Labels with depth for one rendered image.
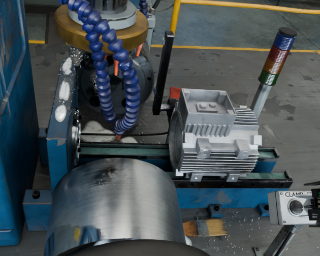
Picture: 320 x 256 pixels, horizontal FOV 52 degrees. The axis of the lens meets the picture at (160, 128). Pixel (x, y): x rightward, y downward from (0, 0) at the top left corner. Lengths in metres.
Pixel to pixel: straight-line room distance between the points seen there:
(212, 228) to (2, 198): 0.55
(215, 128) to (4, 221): 0.53
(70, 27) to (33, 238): 0.55
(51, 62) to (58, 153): 0.92
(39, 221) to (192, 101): 0.49
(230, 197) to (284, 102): 0.72
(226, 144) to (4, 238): 0.58
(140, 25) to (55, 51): 1.04
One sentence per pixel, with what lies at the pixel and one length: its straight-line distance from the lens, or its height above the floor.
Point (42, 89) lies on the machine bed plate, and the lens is 1.40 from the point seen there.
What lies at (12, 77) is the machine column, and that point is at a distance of 0.79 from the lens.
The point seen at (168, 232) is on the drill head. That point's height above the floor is 1.14.
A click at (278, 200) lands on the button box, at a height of 1.07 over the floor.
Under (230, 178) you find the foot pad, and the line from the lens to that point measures 0.90.
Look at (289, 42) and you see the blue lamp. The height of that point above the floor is 1.19.
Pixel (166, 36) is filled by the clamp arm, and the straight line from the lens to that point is 0.85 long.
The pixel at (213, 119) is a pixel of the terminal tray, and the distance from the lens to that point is 0.80.
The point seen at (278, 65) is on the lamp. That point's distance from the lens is 1.18.
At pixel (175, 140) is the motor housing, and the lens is 0.96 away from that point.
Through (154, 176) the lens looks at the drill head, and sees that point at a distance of 0.61.
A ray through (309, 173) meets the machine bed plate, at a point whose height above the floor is 0.80.
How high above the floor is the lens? 1.60
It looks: 40 degrees down
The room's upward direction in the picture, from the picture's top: 11 degrees clockwise
